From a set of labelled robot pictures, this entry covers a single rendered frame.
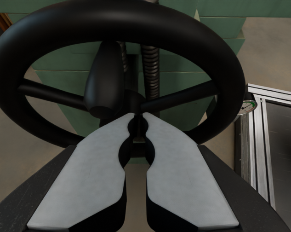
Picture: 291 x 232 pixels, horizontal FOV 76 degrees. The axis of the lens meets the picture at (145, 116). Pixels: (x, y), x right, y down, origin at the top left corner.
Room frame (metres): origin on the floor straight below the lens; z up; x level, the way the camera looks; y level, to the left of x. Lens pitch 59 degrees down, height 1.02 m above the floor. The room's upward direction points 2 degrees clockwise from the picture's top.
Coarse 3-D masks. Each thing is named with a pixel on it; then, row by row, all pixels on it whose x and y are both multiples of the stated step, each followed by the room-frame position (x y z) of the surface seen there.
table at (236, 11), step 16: (0, 0) 0.29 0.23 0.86; (16, 0) 0.29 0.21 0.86; (32, 0) 0.30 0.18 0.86; (48, 0) 0.30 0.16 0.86; (64, 0) 0.30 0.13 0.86; (208, 0) 0.31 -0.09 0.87; (224, 0) 0.31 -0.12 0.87; (240, 0) 0.31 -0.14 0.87; (256, 0) 0.31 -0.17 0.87; (272, 0) 0.31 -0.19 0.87; (288, 0) 0.31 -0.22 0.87; (208, 16) 0.31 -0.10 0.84; (224, 16) 0.31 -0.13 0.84; (240, 16) 0.31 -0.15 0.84; (256, 16) 0.31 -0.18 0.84; (272, 16) 0.31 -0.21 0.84; (288, 16) 0.31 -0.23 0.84; (80, 48) 0.20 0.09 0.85; (96, 48) 0.20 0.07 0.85; (128, 48) 0.21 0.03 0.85
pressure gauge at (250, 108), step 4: (248, 92) 0.27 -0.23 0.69; (248, 96) 0.26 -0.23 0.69; (252, 96) 0.26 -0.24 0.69; (244, 100) 0.25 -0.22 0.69; (248, 100) 0.25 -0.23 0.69; (252, 100) 0.25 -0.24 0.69; (244, 104) 0.25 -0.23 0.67; (248, 104) 0.25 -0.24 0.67; (252, 104) 0.25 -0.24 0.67; (256, 104) 0.25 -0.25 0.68; (248, 108) 0.25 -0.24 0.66; (252, 108) 0.25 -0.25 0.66; (240, 112) 0.25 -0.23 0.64; (244, 112) 0.25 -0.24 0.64; (248, 112) 0.25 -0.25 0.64
